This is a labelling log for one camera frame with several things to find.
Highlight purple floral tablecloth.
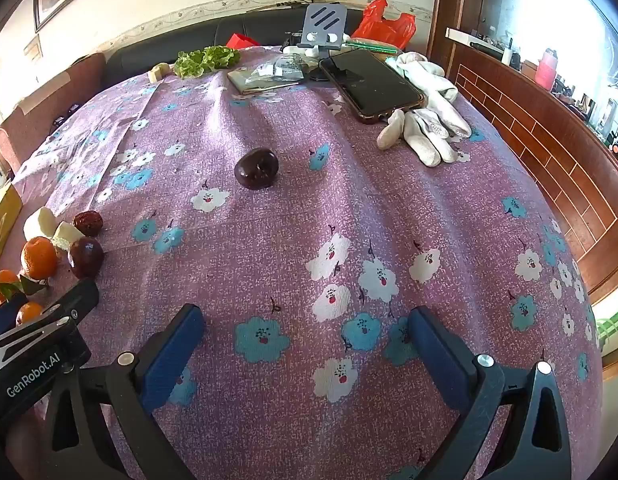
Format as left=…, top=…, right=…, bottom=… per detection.
left=0, top=45, right=607, bottom=480

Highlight grey phone stand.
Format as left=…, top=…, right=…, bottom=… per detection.
left=295, top=2, right=349, bottom=56

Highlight white work glove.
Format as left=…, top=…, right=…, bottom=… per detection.
left=394, top=52, right=472, bottom=138
left=376, top=109, right=457, bottom=167

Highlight red jujube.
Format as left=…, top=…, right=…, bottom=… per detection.
left=72, top=210, right=104, bottom=237

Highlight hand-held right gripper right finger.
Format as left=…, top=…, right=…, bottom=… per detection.
left=408, top=306, right=572, bottom=480

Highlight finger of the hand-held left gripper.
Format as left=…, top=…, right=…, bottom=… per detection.
left=0, top=294, right=29, bottom=338
left=0, top=278, right=100, bottom=348

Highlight pink bottle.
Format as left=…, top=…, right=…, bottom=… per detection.
left=535, top=48, right=558, bottom=88

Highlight long white box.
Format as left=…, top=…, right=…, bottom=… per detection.
left=445, top=27, right=504, bottom=53

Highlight black smartphone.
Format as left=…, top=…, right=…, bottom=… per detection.
left=319, top=48, right=425, bottom=125

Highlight wooden cabinet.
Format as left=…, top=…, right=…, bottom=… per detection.
left=429, top=0, right=618, bottom=306

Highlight green lettuce leaf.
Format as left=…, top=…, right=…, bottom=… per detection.
left=174, top=45, right=241, bottom=79

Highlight red plastic bag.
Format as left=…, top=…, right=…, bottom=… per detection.
left=350, top=0, right=417, bottom=51

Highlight green tangerine leaf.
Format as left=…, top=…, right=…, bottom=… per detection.
left=19, top=274, right=52, bottom=297

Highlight green packet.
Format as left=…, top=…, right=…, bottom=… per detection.
left=346, top=37, right=402, bottom=56

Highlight white chargers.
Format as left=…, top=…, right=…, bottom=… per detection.
left=281, top=42, right=330, bottom=58

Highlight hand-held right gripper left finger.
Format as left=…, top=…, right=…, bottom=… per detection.
left=39, top=304, right=207, bottom=480

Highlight dark red plum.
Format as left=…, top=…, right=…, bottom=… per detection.
left=68, top=236, right=105, bottom=279
left=234, top=147, right=280, bottom=191

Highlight pink armchair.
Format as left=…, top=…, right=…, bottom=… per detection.
left=0, top=52, right=107, bottom=171

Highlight black sofa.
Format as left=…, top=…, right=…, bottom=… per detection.
left=102, top=7, right=370, bottom=78

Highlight orange tangerine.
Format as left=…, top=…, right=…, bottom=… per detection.
left=0, top=270, right=22, bottom=306
left=20, top=236, right=57, bottom=281
left=16, top=301, right=44, bottom=326

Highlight red box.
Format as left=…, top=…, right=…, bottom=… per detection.
left=225, top=33, right=260, bottom=50

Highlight yellow cardboard box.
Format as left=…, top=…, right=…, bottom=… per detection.
left=0, top=182, right=24, bottom=276

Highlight clear plastic packet on booklet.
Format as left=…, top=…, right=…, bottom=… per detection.
left=226, top=67, right=300, bottom=96

